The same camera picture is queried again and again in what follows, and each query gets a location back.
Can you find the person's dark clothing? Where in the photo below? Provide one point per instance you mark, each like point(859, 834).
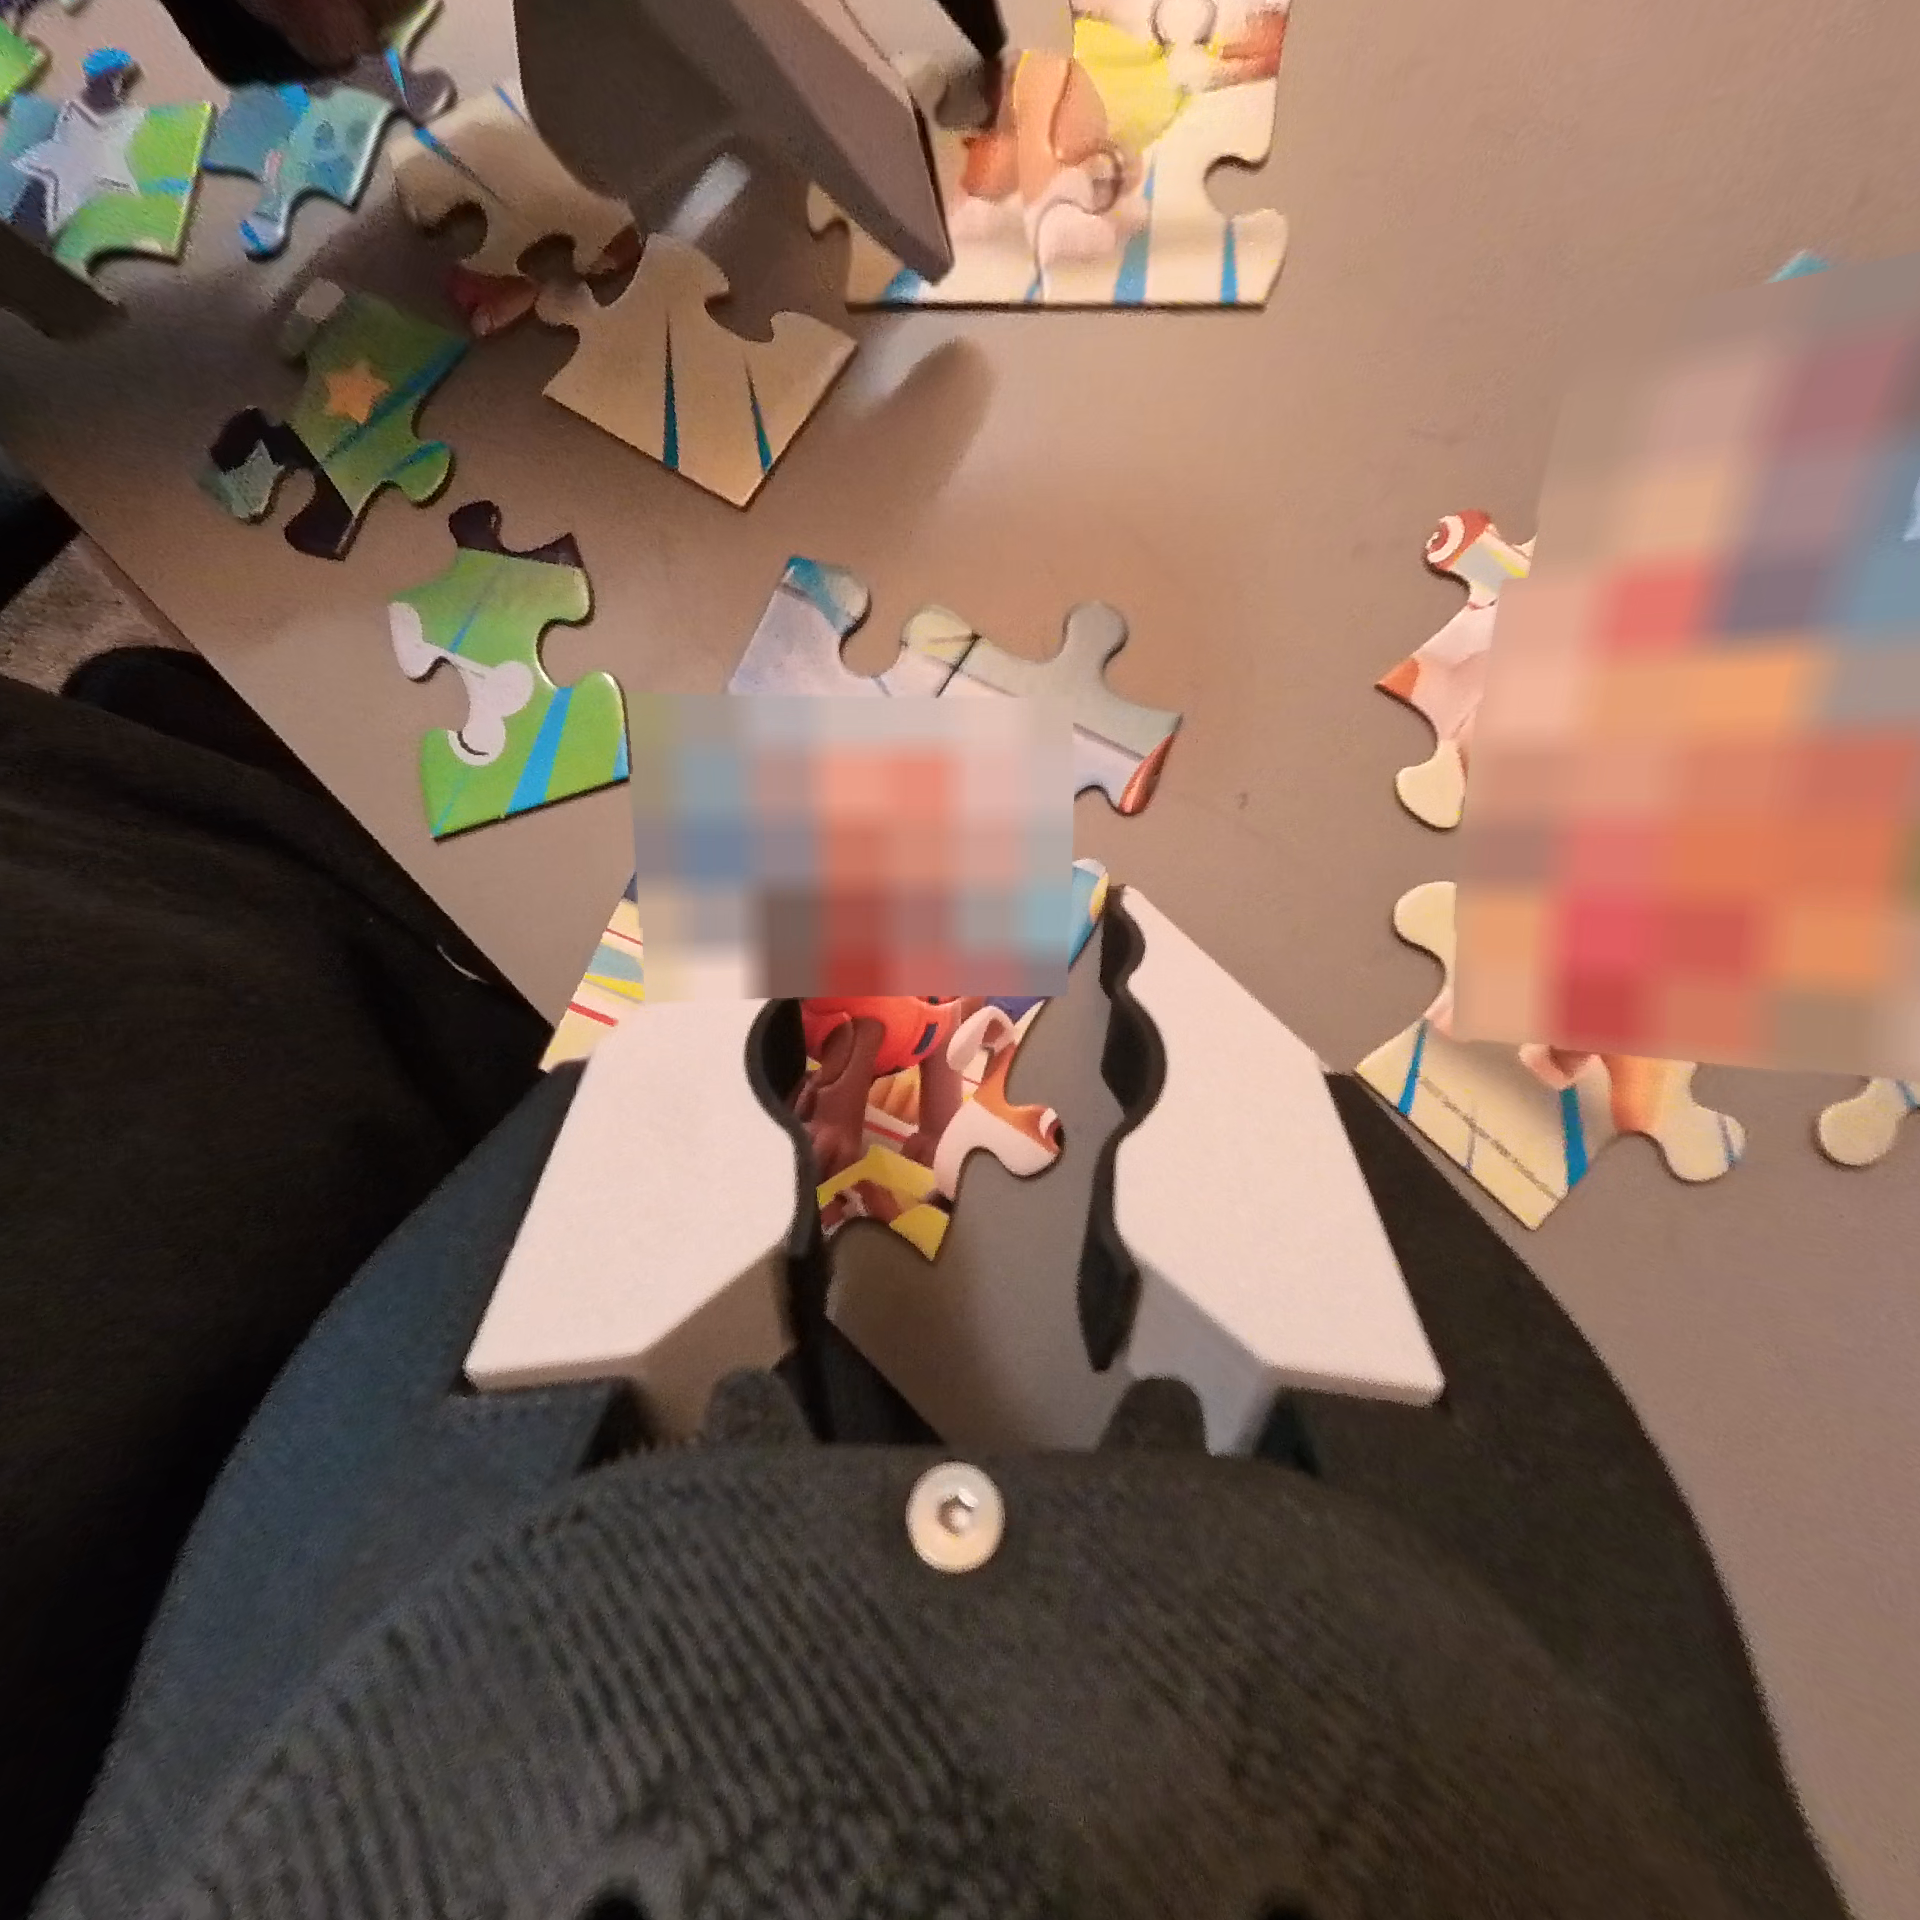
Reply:
point(193, 1080)

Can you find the cream blue-striped jigsaw piece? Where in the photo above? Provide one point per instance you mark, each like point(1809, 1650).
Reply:
point(707, 398)

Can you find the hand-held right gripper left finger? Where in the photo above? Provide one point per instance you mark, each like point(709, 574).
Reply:
point(631, 1229)

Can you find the joined jigsaw pieces red figure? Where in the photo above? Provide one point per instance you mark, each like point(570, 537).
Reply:
point(899, 1118)

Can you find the scattered loose jigsaw bits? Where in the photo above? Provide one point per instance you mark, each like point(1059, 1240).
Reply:
point(367, 398)

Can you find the large joined jigsaw puzzle section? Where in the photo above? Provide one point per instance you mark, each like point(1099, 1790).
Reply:
point(1484, 1118)

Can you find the joined jigsaw pieces yellow figure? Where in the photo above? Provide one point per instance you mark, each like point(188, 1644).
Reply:
point(1155, 105)

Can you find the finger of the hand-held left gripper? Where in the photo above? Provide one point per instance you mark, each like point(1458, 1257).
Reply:
point(43, 292)
point(719, 78)

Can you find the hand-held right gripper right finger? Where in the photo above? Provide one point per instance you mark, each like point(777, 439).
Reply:
point(1262, 1201)

